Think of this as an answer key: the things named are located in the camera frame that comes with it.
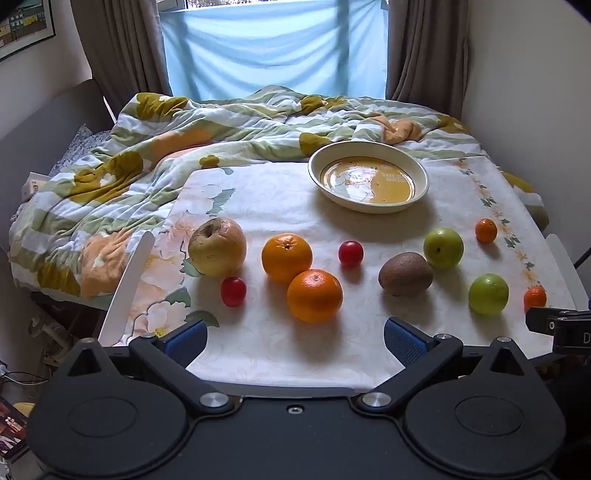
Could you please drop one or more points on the green apple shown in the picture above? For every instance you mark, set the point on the green apple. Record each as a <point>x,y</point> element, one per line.
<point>488,294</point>
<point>443,248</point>

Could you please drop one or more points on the grey headboard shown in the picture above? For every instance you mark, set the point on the grey headboard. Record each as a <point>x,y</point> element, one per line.
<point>51,115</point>

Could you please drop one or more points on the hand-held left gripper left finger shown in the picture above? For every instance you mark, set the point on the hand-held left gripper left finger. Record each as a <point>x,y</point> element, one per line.
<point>187,341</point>

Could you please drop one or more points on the yellow wrinkled apple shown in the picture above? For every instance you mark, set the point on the yellow wrinkled apple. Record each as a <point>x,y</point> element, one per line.
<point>217,247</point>

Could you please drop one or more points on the framed wall poster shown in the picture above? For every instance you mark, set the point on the framed wall poster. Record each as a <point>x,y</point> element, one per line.
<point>23,25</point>

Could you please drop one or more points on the tablet screen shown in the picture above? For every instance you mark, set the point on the tablet screen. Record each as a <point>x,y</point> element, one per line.
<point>11,427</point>

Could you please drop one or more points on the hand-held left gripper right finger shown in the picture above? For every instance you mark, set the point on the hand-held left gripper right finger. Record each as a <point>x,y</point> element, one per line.
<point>406,341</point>

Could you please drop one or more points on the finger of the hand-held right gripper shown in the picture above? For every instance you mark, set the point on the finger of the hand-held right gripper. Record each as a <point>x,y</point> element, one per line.
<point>539,321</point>

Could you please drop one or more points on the floral white tablecloth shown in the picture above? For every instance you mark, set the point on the floral white tablecloth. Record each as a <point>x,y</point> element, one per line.
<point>277,203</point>

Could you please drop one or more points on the orange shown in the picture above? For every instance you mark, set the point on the orange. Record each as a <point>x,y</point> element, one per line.
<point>286,256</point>
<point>315,296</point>

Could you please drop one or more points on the brown curtain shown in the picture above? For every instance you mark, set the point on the brown curtain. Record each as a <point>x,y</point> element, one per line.
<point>425,50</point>
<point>124,50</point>

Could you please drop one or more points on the cream bowl with yellow inside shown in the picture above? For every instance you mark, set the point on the cream bowl with yellow inside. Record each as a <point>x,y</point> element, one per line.
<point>369,177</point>

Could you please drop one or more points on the red cherry tomato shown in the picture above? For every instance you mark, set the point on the red cherry tomato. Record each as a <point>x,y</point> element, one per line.
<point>233,291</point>
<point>351,253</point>

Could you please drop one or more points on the light blue sheer curtain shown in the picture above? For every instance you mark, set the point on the light blue sheer curtain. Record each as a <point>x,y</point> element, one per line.
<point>277,50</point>

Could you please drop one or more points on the striped floral blanket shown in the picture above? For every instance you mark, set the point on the striped floral blanket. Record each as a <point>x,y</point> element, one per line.
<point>138,161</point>

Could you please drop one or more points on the white box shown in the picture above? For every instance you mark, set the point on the white box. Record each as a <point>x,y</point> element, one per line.
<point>34,185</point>

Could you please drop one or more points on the small tangerine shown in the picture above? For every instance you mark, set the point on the small tangerine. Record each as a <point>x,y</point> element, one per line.
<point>534,297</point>
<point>486,230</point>

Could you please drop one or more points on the brown kiwi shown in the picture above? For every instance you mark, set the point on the brown kiwi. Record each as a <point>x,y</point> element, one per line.
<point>405,274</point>

